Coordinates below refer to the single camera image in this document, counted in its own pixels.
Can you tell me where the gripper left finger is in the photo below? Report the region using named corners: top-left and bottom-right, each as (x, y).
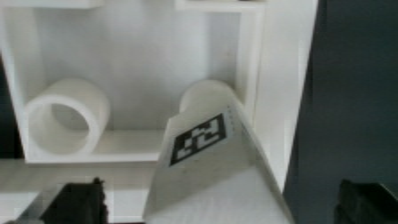
top-left (39, 178), bottom-right (108, 224)

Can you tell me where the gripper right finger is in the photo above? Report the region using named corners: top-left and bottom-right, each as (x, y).
top-left (334, 179), bottom-right (398, 224)

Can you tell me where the white chair leg with tag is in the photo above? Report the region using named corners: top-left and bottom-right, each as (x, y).
top-left (144, 80), bottom-right (295, 224)

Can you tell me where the white chair seat part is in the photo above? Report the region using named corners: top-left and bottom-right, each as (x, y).
top-left (0, 0), bottom-right (264, 164)

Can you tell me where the white L-shaped obstacle fence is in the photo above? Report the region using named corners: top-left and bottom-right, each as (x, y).
top-left (0, 0), bottom-right (318, 224)

